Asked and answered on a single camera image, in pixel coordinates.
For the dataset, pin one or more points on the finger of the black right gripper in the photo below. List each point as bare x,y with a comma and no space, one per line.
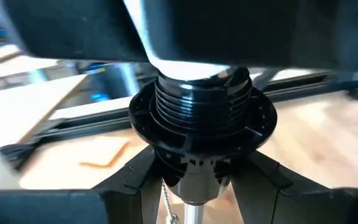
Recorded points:
73,28
259,31

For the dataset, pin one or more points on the black aluminium table frame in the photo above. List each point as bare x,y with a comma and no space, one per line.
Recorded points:
82,123

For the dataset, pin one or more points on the light wood desk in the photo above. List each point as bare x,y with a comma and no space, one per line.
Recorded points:
17,109

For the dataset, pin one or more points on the small blue white device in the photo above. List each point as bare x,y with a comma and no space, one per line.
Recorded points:
99,97

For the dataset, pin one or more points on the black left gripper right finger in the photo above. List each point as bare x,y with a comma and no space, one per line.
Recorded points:
259,193

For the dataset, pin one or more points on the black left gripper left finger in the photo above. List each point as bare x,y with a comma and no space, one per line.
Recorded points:
129,193

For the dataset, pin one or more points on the wooden base lamp black socket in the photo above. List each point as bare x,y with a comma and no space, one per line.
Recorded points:
197,124

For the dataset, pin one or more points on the orange sticky note pad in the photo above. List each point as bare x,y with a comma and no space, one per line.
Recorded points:
109,164

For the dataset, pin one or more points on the white reflector lightbulb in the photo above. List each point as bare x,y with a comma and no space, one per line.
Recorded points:
179,68

